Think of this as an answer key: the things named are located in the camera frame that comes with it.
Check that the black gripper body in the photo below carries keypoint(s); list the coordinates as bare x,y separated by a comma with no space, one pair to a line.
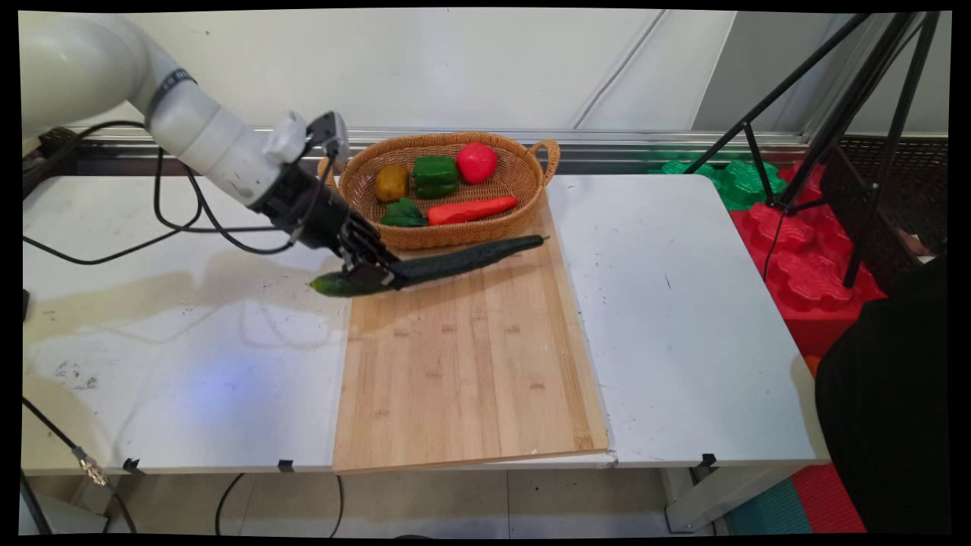
307,208

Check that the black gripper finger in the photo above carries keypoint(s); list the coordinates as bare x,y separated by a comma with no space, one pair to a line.
379,243
362,273

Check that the long dark green cucumber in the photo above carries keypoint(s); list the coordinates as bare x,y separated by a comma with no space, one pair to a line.
463,259

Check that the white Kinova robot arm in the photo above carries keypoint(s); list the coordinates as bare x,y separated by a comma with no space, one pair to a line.
205,133

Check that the yellow toy bell pepper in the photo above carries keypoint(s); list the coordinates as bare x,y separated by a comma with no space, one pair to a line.
391,183

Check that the green toy bell pepper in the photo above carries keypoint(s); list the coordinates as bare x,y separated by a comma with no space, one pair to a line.
435,176

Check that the orange toy carrot with leaves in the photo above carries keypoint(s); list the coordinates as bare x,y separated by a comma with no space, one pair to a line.
470,210

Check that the red toy tomato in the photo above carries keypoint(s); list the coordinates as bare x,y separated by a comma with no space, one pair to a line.
476,162

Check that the bamboo cutting board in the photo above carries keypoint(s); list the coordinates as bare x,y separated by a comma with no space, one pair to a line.
463,356

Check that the black table edge clip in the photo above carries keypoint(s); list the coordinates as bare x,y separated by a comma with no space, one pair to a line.
708,459
286,465
133,465

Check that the dark brown storage basket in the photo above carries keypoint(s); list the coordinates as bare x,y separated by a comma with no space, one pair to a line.
45,163

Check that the green foam floor mat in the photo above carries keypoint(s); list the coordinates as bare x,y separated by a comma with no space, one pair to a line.
740,182

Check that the white table leg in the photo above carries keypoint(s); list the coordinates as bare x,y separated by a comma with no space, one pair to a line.
713,500

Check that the teal floor mat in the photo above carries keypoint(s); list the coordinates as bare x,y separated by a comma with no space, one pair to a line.
766,512

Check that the black mesh crate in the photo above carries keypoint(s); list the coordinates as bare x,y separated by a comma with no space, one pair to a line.
903,189

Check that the black clothed person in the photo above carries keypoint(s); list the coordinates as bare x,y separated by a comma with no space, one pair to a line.
887,425

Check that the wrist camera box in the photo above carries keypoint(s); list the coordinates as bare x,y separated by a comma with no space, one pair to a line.
328,136

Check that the metal wall rail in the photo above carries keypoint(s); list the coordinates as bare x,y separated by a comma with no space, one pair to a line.
645,144

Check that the black camera tripod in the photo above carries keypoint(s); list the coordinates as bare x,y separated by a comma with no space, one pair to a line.
857,98

